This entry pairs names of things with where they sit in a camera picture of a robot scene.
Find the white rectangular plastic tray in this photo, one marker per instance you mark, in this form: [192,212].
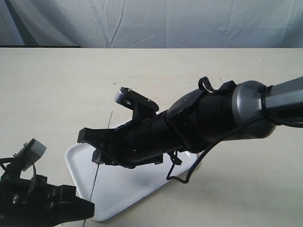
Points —
[116,188]

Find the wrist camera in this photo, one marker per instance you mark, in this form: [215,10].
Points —
[142,107]
[30,153]

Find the thin metal skewer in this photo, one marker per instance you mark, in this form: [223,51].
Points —
[96,172]

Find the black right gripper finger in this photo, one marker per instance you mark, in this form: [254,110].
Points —
[98,138]
[100,158]

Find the white backdrop cloth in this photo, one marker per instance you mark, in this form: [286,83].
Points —
[152,23]

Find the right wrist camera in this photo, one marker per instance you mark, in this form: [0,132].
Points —
[142,107]

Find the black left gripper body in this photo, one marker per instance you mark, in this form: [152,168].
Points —
[34,202]

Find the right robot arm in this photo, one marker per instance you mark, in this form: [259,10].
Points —
[245,111]

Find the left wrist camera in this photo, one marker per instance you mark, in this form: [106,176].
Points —
[30,153]

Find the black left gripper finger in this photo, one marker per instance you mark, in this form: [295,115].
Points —
[80,208]

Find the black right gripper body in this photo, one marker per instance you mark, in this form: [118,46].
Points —
[142,142]

